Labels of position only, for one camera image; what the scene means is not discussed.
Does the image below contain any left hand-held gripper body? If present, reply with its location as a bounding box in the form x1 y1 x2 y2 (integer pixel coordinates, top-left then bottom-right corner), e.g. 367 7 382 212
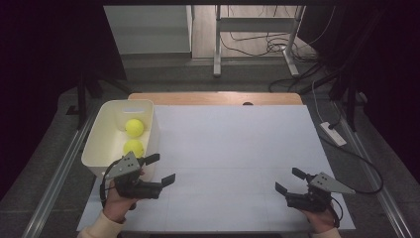
104 151 165 200

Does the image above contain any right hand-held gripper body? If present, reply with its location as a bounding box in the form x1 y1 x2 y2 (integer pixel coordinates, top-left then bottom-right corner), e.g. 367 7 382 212
285 172 357 213

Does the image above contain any yellow tennis ball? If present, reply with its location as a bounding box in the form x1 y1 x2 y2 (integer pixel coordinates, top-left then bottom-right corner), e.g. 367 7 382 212
122 139 147 159
124 118 146 139

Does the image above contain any white plastic bin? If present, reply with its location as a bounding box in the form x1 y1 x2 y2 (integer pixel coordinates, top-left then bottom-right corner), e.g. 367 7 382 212
80 98 160 181

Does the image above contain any person's right hand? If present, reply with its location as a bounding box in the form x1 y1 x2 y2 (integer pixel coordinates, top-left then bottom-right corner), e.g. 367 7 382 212
301 202 341 234

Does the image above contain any person's left hand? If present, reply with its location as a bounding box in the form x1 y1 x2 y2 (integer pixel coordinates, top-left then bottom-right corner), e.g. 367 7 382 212
102 186 138 224

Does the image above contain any white power strip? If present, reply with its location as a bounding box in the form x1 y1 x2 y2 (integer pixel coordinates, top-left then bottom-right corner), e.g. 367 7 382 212
319 121 348 148

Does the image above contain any white table mat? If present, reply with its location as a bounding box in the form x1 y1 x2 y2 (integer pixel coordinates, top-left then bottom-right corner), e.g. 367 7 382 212
76 104 357 232

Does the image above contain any black metal stand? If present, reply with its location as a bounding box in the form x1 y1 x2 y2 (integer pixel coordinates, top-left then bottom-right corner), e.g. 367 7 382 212
65 72 133 130
330 75 368 133

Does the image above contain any white cabinet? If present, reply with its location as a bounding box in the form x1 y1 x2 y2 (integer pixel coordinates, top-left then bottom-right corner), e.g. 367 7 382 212
103 4 194 56

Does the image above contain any dark curtain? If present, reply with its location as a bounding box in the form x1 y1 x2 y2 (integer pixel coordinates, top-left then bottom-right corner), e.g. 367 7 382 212
0 0 128 199
298 0 420 186

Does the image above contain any right hand-held gripper cable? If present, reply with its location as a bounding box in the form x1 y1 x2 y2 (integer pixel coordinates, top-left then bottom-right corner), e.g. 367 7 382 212
330 196 345 229

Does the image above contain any hand-held gripper cable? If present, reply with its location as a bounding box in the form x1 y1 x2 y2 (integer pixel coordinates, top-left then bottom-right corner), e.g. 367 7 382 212
330 196 345 229
99 160 122 209

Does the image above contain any left hand-held gripper cable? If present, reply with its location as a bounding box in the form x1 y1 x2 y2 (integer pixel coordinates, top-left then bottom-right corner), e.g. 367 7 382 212
99 160 122 209

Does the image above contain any long black floor cable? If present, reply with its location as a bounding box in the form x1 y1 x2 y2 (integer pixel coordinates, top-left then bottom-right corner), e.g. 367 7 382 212
318 133 385 195

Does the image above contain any thin white cable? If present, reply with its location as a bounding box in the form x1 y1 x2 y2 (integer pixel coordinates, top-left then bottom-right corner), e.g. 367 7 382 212
311 80 326 123

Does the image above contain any grey metal floor rail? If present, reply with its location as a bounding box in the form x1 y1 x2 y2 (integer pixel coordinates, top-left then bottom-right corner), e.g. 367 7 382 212
21 108 100 238
333 102 414 238

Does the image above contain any tangle of black cables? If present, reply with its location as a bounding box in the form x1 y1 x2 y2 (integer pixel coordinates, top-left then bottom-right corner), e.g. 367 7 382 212
219 4 341 95

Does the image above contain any grey metal desk frame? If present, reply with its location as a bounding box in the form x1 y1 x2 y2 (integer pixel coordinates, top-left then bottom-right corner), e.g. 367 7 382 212
212 4 306 78

